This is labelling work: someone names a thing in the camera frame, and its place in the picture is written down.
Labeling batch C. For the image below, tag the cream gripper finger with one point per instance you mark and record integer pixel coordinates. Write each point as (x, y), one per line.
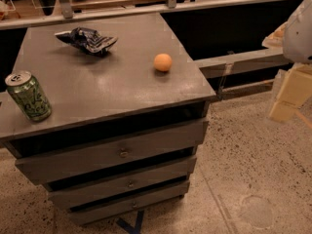
(294, 89)

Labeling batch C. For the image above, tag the blue chip bag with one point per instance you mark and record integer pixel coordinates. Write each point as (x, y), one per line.
(87, 40)

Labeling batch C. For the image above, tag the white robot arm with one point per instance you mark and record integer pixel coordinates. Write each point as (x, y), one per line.
(297, 38)

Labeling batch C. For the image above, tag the orange ball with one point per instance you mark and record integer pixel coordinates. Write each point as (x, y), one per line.
(163, 62)

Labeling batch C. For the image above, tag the middle grey drawer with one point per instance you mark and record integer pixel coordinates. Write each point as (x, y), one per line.
(104, 188)

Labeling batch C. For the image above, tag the grey drawer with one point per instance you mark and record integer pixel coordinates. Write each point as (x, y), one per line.
(54, 166)
(131, 203)
(104, 188)

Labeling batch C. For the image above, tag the bottom grey drawer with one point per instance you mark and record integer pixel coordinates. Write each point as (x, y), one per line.
(131, 203)

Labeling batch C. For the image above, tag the grey drawer cabinet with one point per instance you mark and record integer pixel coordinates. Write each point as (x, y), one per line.
(98, 100)

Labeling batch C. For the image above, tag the top grey drawer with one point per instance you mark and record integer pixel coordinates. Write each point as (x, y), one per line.
(54, 166)

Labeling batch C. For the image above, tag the green soda can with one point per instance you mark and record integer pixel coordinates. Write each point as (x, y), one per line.
(25, 90)

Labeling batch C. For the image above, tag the grey metal rail frame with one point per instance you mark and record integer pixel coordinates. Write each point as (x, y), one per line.
(24, 15)

